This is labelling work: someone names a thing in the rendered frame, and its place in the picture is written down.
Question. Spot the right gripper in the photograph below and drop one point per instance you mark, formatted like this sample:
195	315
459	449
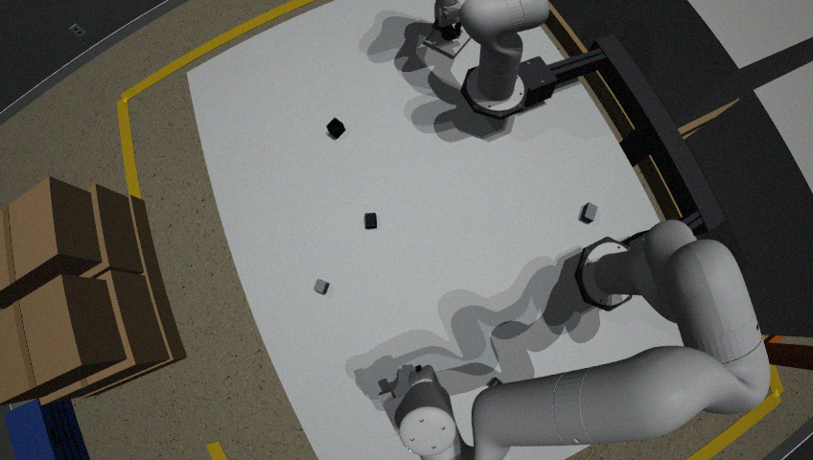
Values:
438	12

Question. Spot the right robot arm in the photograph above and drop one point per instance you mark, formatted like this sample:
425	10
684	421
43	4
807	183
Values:
494	24

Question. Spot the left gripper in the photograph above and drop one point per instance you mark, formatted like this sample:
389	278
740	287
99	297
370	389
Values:
425	373

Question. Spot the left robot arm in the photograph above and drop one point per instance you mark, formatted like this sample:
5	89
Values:
641	397

